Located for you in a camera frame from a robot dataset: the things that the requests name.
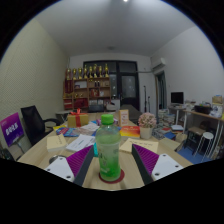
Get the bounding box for purple sign board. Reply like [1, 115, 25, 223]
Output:
[0, 112, 25, 148]

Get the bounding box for beige notebook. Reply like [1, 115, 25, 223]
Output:
[46, 133, 69, 153]

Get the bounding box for white wall air conditioner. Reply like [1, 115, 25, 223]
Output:
[149, 57, 167, 75]

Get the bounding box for flat round red coaster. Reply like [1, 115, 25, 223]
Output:
[98, 168, 126, 185]

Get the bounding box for orange book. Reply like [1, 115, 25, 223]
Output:
[119, 125, 141, 139]

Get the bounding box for cluttered wooden side desk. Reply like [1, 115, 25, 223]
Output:
[168, 94, 224, 161]

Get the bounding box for dark glass door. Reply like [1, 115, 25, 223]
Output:
[83, 60, 141, 112]

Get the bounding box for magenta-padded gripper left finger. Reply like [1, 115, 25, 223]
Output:
[43, 144, 95, 187]

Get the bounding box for white printed booklet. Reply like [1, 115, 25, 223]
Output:
[65, 133, 97, 153]

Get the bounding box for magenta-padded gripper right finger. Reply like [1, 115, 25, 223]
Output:
[131, 143, 184, 186]

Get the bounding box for green drink bottle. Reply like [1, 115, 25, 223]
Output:
[95, 114, 122, 183]

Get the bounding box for white round stool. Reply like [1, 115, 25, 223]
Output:
[194, 131, 215, 158]

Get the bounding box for black office chair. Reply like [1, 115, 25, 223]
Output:
[20, 105, 63, 147]

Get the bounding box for yellow gift box red ribbon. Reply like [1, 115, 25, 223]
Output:
[67, 108, 90, 128]

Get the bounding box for small standing card box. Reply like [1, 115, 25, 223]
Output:
[118, 109, 130, 128]

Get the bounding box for wooden shelf unit with trophies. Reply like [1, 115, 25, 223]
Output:
[63, 63, 112, 113]

